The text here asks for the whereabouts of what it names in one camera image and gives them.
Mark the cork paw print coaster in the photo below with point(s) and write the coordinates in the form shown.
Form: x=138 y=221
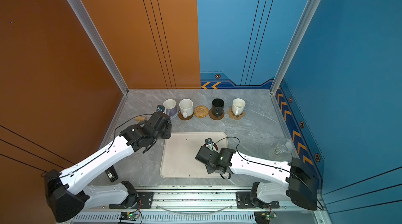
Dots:
x=236 y=117

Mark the round woven rattan coaster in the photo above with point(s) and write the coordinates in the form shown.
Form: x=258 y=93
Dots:
x=201 y=111

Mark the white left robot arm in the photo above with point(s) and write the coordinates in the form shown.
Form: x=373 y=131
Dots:
x=68 y=192

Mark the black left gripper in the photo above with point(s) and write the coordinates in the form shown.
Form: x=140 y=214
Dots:
x=168 y=129

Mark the aluminium corner post left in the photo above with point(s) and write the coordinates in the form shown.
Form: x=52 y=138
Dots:
x=97 y=41

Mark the lavender mug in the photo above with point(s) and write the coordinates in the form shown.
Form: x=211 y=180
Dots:
x=170 y=108

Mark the aluminium front rail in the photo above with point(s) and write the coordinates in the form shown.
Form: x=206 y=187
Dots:
x=196 y=205

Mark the aluminium corner post right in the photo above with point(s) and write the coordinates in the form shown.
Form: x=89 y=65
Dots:
x=304 y=21

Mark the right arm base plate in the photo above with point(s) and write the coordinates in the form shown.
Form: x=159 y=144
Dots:
x=247 y=200

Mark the white ribbed mug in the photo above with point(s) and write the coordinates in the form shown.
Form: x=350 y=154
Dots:
x=186 y=107

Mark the glossy dark brown coaster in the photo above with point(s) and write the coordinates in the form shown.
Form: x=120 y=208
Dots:
x=184 y=118

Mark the aluminium corner post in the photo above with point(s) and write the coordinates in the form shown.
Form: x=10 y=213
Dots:
x=97 y=41
x=304 y=21

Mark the green circuit board left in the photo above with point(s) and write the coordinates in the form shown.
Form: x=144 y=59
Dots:
x=129 y=217

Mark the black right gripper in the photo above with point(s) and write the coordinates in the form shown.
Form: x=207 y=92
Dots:
x=209 y=170

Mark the beige serving tray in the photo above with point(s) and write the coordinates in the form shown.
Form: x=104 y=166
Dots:
x=178 y=159

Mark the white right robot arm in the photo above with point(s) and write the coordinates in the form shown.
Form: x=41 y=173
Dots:
x=277 y=180

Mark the clear glass cup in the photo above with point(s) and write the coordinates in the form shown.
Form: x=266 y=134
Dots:
x=284 y=147

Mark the cream white mug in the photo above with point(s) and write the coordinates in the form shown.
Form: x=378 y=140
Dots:
x=238 y=106

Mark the black stapler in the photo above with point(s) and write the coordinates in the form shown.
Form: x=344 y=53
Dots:
x=112 y=174

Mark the circuit board right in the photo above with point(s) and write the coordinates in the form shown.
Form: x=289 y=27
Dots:
x=264 y=217

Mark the black mug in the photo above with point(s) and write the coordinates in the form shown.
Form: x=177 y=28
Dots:
x=217 y=107

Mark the round brown wooden coaster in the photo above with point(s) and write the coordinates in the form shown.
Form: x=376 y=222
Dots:
x=214 y=117

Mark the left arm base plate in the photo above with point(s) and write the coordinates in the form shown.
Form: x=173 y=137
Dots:
x=142 y=200

